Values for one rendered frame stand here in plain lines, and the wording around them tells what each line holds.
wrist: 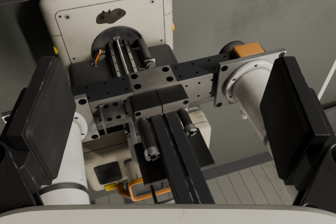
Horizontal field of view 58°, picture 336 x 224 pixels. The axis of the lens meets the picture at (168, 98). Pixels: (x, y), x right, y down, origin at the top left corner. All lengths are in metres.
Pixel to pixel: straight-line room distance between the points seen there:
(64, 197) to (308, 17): 2.25
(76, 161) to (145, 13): 1.08
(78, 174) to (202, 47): 1.73
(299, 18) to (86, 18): 1.57
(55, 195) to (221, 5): 1.71
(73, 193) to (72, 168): 0.05
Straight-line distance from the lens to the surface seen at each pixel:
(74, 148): 0.59
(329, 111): 3.57
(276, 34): 2.44
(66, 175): 0.55
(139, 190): 1.26
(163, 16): 1.58
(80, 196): 0.54
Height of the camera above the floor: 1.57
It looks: 41 degrees down
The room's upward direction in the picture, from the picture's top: 157 degrees clockwise
